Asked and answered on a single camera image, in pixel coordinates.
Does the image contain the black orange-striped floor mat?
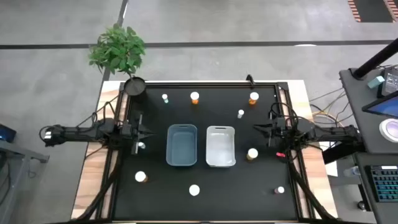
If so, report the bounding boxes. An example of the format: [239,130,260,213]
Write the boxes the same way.
[347,0,398,23]

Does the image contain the teal box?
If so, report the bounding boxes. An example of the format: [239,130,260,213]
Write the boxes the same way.
[367,75,386,90]

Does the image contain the black desk device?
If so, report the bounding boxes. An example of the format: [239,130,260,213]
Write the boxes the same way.
[377,65,398,97]

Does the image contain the green leafy plant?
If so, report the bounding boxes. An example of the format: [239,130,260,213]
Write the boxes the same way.
[88,23,146,77]

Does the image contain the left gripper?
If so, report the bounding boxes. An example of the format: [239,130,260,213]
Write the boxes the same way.
[121,112,156,156]

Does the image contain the blue-lit device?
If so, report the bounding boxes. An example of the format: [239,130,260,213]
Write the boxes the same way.
[0,124,17,143]

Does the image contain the blue-lit screen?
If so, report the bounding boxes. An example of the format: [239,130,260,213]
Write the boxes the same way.
[362,91,398,119]

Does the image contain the black aluminium table frame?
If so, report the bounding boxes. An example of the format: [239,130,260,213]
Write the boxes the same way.
[110,81,307,222]

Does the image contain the amber medicine bottle white cap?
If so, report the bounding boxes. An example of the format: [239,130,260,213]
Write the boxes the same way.
[246,147,259,162]

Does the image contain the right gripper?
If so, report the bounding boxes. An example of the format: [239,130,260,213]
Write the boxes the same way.
[252,111,286,147]

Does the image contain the clear water bottle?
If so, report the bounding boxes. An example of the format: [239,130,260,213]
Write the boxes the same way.
[343,166,361,177]

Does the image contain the dark grey side desk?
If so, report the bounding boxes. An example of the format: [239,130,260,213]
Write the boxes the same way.
[338,67,398,155]

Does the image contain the floor cable bundle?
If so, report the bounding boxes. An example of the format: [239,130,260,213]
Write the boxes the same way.
[309,86,354,126]

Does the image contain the blue plastic bin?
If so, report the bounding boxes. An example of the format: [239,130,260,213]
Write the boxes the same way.
[165,124,198,167]

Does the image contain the black pole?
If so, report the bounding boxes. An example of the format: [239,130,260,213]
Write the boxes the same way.
[353,37,398,79]

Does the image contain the white plastic bin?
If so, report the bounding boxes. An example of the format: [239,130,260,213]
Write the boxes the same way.
[205,125,236,168]

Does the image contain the dark keyboard desk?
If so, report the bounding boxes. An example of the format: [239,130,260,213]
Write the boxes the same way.
[354,152,398,224]

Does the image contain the white round device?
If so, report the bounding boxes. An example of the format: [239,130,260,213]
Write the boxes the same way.
[379,118,398,143]

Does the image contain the black keyboard teal keys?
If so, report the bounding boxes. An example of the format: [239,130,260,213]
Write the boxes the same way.
[369,164,398,203]

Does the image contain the black table mat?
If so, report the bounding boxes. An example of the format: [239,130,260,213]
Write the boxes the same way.
[113,85,299,220]

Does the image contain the black plant pot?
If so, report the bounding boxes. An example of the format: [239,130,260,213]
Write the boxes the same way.
[123,77,147,96]

